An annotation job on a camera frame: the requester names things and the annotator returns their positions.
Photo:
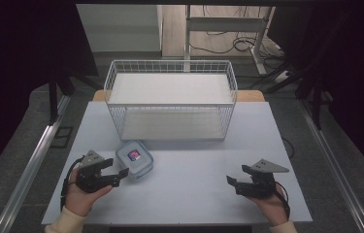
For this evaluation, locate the clear plastic lidded container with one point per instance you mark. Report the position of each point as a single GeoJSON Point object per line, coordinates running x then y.
{"type": "Point", "coordinates": [135, 159]}

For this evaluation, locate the person's right hand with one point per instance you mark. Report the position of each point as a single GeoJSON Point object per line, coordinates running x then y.
{"type": "Point", "coordinates": [271, 207]}

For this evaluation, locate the black stand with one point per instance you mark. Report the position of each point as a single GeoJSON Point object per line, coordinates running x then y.
{"type": "Point", "coordinates": [55, 93]}
{"type": "Point", "coordinates": [312, 93]}

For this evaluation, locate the black floor socket frame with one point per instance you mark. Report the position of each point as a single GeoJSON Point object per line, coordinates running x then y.
{"type": "Point", "coordinates": [61, 137]}

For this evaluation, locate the white desk frame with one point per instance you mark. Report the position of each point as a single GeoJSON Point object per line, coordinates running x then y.
{"type": "Point", "coordinates": [225, 25]}

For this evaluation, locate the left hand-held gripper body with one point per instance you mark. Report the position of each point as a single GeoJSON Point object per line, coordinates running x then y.
{"type": "Point", "coordinates": [89, 178]}

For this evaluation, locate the white cabinet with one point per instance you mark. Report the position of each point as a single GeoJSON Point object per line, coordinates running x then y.
{"type": "Point", "coordinates": [118, 28]}

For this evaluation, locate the dark curtain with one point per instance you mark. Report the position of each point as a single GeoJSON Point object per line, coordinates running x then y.
{"type": "Point", "coordinates": [347, 71]}
{"type": "Point", "coordinates": [21, 64]}

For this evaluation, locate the wooden board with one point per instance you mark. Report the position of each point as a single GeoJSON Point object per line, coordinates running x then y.
{"type": "Point", "coordinates": [250, 95]}

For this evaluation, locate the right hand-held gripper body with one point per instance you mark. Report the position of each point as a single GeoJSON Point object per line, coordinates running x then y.
{"type": "Point", "coordinates": [260, 184]}

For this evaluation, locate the person's left hand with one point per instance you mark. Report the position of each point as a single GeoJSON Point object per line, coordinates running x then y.
{"type": "Point", "coordinates": [79, 199]}

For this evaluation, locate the white power strip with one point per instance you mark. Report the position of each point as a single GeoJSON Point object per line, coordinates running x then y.
{"type": "Point", "coordinates": [281, 76]}

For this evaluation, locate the metal floor rail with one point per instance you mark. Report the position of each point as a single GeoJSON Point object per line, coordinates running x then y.
{"type": "Point", "coordinates": [29, 170]}
{"type": "Point", "coordinates": [333, 165]}

